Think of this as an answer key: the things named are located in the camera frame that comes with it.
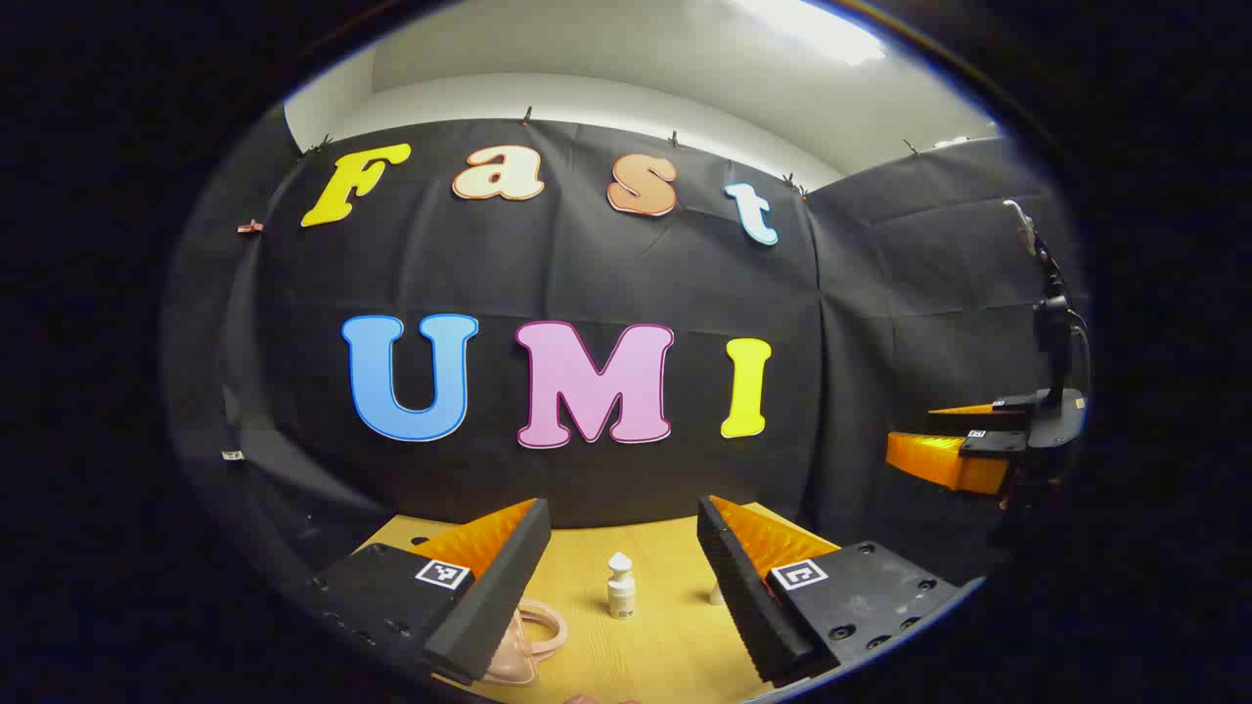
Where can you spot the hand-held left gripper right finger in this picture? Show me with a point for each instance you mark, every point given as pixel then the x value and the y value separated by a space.
pixel 748 606

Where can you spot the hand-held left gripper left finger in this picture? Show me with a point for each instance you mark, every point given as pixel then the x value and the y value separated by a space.
pixel 494 596

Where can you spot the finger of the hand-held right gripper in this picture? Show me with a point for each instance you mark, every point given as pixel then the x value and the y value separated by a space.
pixel 944 462
pixel 978 411

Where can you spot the white squeeze tube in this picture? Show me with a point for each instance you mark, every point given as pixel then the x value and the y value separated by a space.
pixel 717 594

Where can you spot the pink suitcase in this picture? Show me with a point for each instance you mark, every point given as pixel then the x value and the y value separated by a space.
pixel 523 660

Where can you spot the white pump bottle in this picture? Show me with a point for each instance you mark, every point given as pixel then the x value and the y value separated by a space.
pixel 621 592

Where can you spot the orange cloth clip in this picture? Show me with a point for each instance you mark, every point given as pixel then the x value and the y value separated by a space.
pixel 249 227

